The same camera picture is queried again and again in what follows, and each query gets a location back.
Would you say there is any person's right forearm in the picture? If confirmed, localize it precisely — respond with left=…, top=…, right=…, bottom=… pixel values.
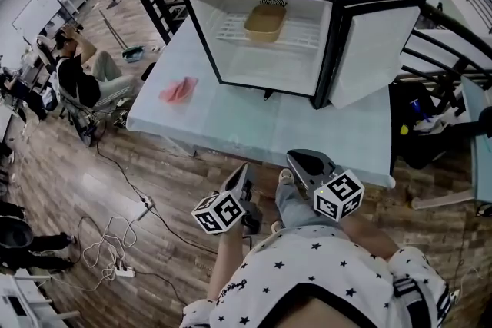
left=340, top=214, right=401, bottom=260

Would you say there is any table with pale blue cover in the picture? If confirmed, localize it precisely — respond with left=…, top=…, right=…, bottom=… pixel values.
left=411, top=75, right=492, bottom=210
left=125, top=17, right=397, bottom=190

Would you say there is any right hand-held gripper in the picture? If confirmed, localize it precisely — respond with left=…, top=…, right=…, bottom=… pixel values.
left=286, top=148, right=365, bottom=222

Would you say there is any white star-print shirt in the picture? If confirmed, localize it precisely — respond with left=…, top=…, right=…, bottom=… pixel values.
left=179, top=224, right=453, bottom=328

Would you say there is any person's left forearm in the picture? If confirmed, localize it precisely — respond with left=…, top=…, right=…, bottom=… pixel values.
left=207, top=228, right=247, bottom=303

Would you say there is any black bag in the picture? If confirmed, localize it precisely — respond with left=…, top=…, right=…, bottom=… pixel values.
left=390, top=82, right=477, bottom=170

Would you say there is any black floor cable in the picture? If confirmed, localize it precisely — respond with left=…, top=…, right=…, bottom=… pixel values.
left=95, top=126, right=218, bottom=257

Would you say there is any thin broom handle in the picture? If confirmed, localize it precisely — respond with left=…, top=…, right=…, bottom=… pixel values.
left=98, top=9, right=130, bottom=51

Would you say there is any white cable tangle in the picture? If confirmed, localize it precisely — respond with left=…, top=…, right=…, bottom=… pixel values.
left=78, top=217, right=139, bottom=293

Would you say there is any beige food tray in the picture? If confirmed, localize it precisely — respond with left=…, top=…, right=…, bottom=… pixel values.
left=243, top=4, right=288, bottom=44

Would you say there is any pink cloth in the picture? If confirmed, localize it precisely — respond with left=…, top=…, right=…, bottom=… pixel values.
left=158, top=76, right=200, bottom=104

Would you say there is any white whiteboard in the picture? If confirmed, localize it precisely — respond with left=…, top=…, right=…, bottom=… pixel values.
left=11, top=0, right=65, bottom=35

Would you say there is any black office chair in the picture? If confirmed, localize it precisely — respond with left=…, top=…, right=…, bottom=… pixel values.
left=56, top=86, right=131, bottom=147

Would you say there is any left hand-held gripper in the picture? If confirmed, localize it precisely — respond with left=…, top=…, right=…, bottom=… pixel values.
left=191, top=162, right=264, bottom=236

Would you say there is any white crumpled cloth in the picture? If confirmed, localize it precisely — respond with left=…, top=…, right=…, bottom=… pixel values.
left=413, top=114, right=447, bottom=134

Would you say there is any teal dustpan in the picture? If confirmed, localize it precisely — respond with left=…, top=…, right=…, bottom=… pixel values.
left=121, top=45, right=145, bottom=63

